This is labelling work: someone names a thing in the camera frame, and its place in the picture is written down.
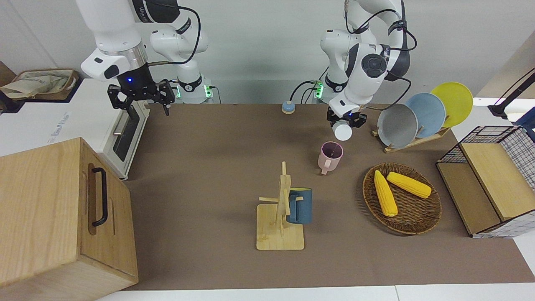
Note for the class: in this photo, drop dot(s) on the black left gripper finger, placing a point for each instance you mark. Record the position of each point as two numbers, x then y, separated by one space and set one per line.
362 119
331 118

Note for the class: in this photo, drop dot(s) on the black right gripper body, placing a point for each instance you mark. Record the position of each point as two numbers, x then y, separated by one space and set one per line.
136 83

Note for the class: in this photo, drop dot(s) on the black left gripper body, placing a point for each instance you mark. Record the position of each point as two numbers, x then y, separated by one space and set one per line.
347 115

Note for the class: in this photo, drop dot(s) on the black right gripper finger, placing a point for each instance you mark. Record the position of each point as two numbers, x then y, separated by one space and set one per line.
167 94
117 98

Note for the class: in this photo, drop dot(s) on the pink mug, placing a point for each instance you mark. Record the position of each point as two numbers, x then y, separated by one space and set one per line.
328 161

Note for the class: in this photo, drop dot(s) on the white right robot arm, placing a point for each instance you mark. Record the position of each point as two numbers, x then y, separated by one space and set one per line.
108 25

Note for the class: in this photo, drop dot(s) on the grey plate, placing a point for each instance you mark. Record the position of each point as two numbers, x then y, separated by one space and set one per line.
397 125

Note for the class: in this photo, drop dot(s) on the blue bell with wooden base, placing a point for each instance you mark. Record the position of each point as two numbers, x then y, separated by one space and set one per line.
288 108

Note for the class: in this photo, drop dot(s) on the wooden plate rack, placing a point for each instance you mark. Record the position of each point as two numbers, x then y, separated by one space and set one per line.
418 142

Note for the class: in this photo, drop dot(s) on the light blue plate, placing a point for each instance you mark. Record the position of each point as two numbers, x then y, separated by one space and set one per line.
430 113

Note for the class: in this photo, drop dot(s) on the brown cardboard box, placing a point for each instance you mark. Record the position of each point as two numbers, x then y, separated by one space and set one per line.
42 83

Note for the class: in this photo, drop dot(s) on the white toaster oven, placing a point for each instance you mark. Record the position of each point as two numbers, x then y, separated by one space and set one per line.
42 121

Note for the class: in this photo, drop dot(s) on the yellow corn cob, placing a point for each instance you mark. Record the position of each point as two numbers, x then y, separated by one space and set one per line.
385 196
409 185

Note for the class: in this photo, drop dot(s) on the dark teal mug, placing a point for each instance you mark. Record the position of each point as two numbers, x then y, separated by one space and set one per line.
303 209

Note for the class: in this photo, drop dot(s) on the yellow plate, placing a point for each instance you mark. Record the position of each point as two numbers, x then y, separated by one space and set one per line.
455 100

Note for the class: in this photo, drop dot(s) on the brown wicker basket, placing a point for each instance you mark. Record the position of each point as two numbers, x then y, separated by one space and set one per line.
413 213

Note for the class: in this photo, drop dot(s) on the wooden mug tree stand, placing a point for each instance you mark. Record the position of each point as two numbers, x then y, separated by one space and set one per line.
276 238

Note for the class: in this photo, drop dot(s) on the wooden cabinet box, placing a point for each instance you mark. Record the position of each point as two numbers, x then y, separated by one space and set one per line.
42 209

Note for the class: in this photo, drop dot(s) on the blue object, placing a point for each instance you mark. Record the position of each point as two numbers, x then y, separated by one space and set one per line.
527 123

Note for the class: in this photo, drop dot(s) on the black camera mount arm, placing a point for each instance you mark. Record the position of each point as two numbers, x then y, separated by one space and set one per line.
497 110

